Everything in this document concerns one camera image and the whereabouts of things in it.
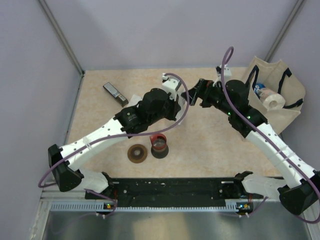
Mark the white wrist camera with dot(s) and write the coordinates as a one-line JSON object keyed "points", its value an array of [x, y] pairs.
{"points": [[171, 86], [226, 73]]}

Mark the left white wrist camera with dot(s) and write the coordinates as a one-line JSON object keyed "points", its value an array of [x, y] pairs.
{"points": [[171, 86]]}

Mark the blue snack package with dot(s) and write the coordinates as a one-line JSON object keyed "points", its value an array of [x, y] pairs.
{"points": [[257, 87]]}

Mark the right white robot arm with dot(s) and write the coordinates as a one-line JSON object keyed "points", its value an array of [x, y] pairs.
{"points": [[299, 186]]}

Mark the beige canvas tote bag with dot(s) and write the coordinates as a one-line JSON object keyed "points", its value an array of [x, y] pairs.
{"points": [[278, 78]]}

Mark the white coffee filter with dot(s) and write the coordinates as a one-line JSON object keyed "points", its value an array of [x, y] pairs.
{"points": [[134, 100], [183, 107]]}

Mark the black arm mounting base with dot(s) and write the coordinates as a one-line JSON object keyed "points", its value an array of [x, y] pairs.
{"points": [[173, 192]]}

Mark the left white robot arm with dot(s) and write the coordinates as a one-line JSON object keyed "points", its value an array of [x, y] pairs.
{"points": [[68, 161]]}

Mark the red rimmed glass carafe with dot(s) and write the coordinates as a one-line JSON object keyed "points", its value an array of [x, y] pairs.
{"points": [[159, 147]]}

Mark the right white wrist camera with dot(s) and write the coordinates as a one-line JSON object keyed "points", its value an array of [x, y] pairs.
{"points": [[226, 73]]}

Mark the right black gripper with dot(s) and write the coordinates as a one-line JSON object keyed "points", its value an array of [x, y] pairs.
{"points": [[202, 89]]}

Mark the white slotted cable duct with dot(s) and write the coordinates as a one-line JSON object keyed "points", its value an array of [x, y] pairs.
{"points": [[104, 206]]}

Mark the white flat coffee filter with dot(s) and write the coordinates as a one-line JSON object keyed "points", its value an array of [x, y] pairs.
{"points": [[134, 100]]}

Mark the white paper roll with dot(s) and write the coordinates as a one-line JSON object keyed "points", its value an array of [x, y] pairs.
{"points": [[272, 101]]}

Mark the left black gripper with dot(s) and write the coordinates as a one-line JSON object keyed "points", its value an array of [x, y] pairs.
{"points": [[175, 108]]}

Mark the black toothpaste box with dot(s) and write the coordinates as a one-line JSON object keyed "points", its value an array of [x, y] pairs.
{"points": [[117, 96]]}

